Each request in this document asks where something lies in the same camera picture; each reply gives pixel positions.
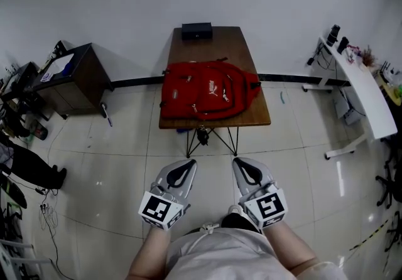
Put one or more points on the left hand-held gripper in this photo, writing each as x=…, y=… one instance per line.
x=160, y=207

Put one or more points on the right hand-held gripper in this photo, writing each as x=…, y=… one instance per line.
x=267, y=206

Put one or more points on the red backpack bag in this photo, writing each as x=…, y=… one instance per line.
x=194, y=96

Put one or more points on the person's right forearm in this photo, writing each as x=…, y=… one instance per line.
x=289, y=247

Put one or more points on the person's left forearm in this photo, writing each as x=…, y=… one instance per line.
x=147, y=256

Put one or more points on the person's white shoe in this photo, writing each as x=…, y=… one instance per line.
x=234, y=209

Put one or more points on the black device under table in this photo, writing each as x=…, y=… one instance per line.
x=202, y=136

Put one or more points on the person's black trousers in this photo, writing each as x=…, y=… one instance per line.
x=235, y=222

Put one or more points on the green strip on floor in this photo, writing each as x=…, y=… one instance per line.
x=282, y=98

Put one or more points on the person's white shirt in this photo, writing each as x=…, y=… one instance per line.
x=220, y=256

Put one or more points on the white box under desk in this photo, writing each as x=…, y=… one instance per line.
x=347, y=110

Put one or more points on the wooden table with black legs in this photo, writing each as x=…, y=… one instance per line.
x=216, y=48

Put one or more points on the yellow black striped tape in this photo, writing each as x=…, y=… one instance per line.
x=370, y=234

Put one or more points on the dark wooden cabinet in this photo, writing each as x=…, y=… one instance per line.
x=78, y=87

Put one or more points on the black office chair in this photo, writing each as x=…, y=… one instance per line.
x=389, y=178

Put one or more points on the white power strip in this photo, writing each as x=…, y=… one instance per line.
x=45, y=206

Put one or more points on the white standing desk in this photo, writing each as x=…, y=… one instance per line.
x=361, y=84

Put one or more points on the black box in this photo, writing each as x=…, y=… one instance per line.
x=196, y=30

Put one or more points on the black cup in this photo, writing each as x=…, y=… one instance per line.
x=343, y=45

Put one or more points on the black bottle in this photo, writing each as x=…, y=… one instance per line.
x=333, y=35

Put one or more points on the white paper sheet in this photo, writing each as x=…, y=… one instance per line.
x=59, y=63

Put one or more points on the dried flower bunch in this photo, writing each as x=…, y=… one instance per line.
x=369, y=56

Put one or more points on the grey metal rack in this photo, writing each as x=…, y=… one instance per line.
x=19, y=261

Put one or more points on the black side desk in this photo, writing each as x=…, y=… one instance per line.
x=19, y=81

